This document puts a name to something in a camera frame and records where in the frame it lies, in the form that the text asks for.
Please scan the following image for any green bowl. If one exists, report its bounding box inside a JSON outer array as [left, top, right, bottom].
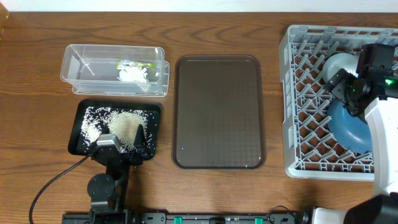
[[322, 53, 359, 83]]

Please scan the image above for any white rice pile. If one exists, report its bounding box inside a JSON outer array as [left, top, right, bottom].
[[78, 106, 159, 153]]

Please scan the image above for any dark blue bowl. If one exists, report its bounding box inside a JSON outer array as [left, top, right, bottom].
[[327, 100, 373, 154]]

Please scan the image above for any yellow snack wrapper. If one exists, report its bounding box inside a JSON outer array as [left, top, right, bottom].
[[116, 60, 155, 70]]

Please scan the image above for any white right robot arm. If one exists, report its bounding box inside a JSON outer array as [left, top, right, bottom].
[[310, 69, 397, 224]]

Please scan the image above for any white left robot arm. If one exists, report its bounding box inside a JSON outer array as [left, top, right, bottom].
[[87, 124, 152, 224]]

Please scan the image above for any black waste tray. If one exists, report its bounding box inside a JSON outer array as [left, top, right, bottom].
[[68, 99, 161, 161]]

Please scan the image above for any grey dishwasher rack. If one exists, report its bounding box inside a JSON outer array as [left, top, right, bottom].
[[279, 25, 397, 182]]

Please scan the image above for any clear plastic bin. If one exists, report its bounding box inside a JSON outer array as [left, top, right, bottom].
[[60, 44, 170, 97]]

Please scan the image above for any brown serving tray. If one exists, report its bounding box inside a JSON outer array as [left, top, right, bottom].
[[172, 55, 267, 170]]

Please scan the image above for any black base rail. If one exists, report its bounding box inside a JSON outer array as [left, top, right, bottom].
[[62, 213, 312, 224]]

